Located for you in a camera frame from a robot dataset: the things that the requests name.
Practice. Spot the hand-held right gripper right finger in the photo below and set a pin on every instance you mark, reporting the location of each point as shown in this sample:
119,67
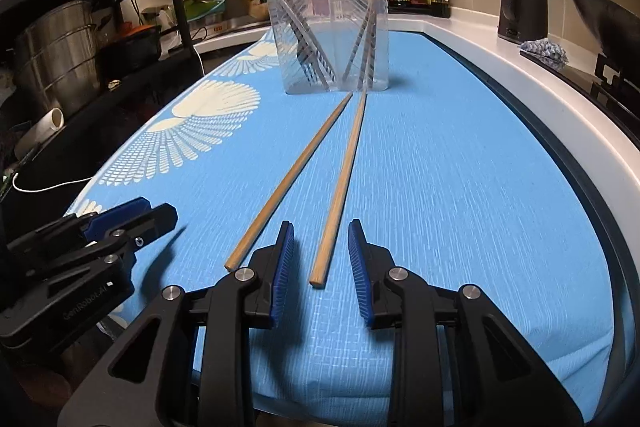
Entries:
360,277

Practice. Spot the black gas stove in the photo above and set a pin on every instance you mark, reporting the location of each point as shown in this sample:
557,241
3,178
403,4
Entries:
615,82

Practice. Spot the black pan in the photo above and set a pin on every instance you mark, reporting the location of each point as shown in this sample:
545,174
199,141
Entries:
130,49

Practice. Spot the blue white patterned tablecloth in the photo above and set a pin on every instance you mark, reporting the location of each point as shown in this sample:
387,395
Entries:
450,207

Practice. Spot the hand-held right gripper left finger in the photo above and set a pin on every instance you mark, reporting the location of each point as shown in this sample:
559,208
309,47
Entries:
282,277

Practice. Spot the clear plastic utensil container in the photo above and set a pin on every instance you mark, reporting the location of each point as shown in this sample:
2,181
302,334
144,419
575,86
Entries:
330,27

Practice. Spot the stainless steel stockpot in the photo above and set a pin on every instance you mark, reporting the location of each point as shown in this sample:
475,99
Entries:
55,57

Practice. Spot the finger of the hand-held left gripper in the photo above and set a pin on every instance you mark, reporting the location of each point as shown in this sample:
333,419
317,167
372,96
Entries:
120,214
150,224

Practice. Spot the white paper roll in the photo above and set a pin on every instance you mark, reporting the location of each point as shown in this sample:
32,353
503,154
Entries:
42,129

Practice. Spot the black wok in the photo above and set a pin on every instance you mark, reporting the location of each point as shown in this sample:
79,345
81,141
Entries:
605,22

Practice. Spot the blue white knitted cloth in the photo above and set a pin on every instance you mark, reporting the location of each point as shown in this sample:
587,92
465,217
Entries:
545,52

